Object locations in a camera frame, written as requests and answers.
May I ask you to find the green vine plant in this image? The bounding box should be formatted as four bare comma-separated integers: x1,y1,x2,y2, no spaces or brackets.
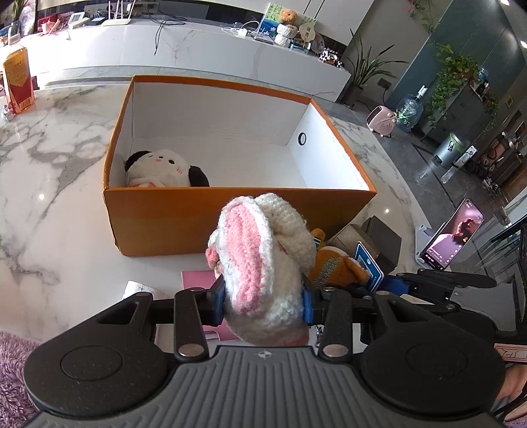
426,43,499,124

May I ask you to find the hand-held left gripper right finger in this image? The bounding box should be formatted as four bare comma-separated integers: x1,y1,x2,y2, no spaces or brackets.
302,287,437,360

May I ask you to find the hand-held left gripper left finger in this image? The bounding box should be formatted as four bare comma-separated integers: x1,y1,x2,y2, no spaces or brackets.
88,274,226,360

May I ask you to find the orange plush bear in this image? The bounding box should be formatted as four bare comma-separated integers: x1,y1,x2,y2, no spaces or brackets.
305,228,371,295

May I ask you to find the blue white card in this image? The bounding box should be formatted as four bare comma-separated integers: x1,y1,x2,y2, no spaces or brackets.
353,241,384,293

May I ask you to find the white router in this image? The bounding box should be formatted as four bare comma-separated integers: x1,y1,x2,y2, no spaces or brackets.
101,0,134,26

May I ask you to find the black cable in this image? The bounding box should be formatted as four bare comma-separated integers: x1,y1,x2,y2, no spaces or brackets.
153,18,186,56

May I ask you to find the white phone stand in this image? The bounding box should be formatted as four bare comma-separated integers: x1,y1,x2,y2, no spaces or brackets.
414,224,449,272

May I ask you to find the pink heater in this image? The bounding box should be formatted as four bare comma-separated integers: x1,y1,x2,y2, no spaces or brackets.
366,105,398,136

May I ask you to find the white pink crocheted bunny toy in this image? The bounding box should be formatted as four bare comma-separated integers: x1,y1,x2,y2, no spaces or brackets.
206,193,318,346

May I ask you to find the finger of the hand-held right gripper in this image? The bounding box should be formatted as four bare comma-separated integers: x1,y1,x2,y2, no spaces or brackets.
405,294,497,334
381,268,501,307

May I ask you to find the water bottle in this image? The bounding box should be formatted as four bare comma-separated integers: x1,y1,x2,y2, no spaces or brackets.
395,86,429,133

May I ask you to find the grey bin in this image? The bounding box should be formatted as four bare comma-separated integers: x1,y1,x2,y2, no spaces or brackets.
432,132,470,169

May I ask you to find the white paper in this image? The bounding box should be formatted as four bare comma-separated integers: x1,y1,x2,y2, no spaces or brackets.
123,280,156,298

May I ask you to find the white marble counter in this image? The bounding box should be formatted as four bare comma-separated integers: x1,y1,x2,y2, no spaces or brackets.
0,14,352,101

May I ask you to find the orange cardboard box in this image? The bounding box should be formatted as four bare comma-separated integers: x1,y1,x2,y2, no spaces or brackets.
103,75,378,258

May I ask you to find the smartphone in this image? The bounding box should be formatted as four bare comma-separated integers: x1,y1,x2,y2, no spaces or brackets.
424,198,484,269

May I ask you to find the dark cabinet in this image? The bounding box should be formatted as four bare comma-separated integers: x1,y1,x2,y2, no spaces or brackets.
420,80,499,145

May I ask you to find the purple fluffy cloth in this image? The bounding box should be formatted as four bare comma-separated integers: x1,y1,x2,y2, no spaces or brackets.
0,329,54,428

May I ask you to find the dark grey box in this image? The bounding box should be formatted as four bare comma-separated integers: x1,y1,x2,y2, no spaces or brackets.
361,215,402,272

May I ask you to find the wooden sign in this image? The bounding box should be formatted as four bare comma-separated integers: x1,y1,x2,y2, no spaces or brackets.
297,22,318,44

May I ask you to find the potted grass plant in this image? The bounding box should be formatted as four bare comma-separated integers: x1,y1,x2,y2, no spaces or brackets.
342,29,408,108

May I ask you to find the picture book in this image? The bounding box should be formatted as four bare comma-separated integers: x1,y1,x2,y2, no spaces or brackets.
260,3,318,40

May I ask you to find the cow figurine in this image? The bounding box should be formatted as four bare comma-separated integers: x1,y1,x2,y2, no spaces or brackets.
319,47,344,68

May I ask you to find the red yellow carton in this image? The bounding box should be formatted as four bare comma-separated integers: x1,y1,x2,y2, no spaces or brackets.
3,46,36,115

